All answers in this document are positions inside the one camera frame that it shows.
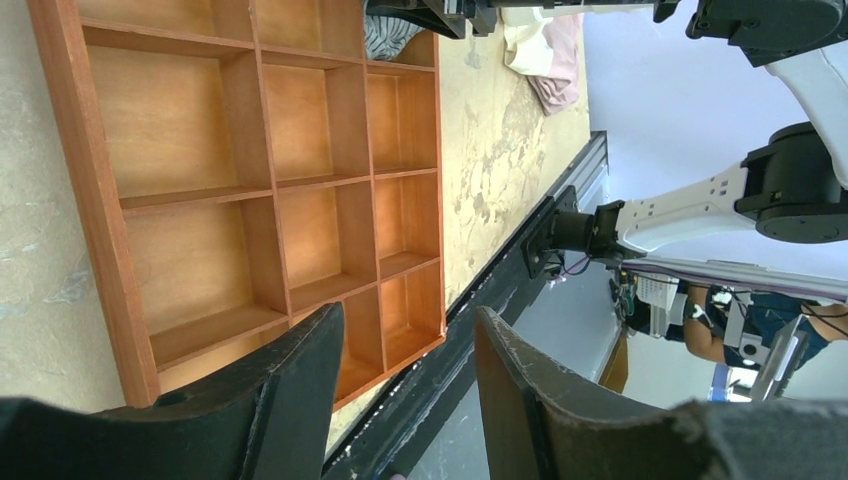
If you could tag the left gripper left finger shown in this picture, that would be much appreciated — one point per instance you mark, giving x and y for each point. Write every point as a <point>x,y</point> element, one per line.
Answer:
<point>265,416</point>

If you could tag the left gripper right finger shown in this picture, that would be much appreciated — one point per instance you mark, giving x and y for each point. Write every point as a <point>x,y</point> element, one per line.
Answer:
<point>544,421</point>

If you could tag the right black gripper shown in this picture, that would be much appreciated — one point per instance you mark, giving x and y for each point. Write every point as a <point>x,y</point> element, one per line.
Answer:
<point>453,19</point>

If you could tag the grey striped underwear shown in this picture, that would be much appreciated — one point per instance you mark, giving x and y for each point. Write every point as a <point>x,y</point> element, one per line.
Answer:
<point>386,37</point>

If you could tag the orange compartment tray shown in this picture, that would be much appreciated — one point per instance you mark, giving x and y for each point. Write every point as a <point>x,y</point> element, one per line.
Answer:
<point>239,164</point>

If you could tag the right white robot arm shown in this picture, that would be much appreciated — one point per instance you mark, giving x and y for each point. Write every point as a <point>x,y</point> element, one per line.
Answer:
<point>674,110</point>

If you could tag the pink underwear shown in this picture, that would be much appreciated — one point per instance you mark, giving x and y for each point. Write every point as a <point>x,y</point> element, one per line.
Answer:
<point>556,81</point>

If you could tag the person in white shirt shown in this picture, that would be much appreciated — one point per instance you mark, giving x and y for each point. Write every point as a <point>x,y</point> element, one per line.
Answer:
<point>765,316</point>

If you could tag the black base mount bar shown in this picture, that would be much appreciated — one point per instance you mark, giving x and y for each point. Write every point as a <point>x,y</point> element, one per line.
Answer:
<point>397,429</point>

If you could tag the aluminium rail frame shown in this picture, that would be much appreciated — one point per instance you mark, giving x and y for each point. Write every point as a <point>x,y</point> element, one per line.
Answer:
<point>589,173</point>

